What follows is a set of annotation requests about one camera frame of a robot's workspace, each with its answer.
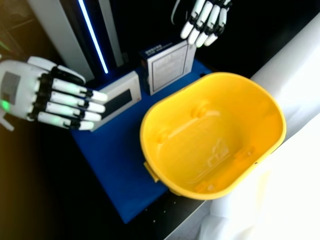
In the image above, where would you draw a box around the white box with dark panel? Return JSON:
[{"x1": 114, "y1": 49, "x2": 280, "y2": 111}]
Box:
[{"x1": 89, "y1": 70, "x2": 143, "y2": 133}]

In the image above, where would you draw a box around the blue box with label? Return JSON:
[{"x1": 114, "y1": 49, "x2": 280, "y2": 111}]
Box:
[{"x1": 138, "y1": 39, "x2": 198, "y2": 96}]

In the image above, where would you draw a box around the silver column with blue light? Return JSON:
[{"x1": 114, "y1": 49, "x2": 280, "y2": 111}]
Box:
[{"x1": 27, "y1": 0, "x2": 126, "y2": 81}]

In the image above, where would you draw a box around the blue platform board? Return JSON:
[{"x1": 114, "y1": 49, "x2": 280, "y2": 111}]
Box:
[{"x1": 71, "y1": 58, "x2": 213, "y2": 225}]

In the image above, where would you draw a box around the yellow plastic bucket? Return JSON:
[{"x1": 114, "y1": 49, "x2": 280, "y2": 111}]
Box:
[{"x1": 139, "y1": 72, "x2": 288, "y2": 201}]

